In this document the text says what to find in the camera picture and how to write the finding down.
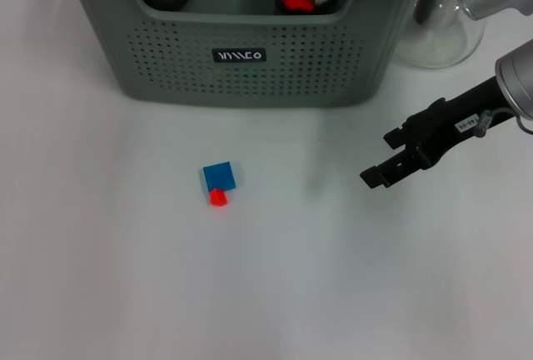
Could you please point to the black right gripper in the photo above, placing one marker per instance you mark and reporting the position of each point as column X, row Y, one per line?
column 458, row 122

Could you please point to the blue square plate brick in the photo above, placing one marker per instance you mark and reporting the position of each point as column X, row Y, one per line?
column 220, row 176

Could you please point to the bright red sloped brick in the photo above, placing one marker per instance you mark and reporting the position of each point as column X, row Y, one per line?
column 297, row 1

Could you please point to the grey perforated storage bin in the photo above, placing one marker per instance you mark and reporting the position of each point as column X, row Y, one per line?
column 250, row 85

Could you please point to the glass carafe with black lid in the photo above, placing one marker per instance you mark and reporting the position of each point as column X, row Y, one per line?
column 437, row 35

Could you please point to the small red brick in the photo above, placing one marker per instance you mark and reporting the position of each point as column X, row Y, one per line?
column 217, row 198

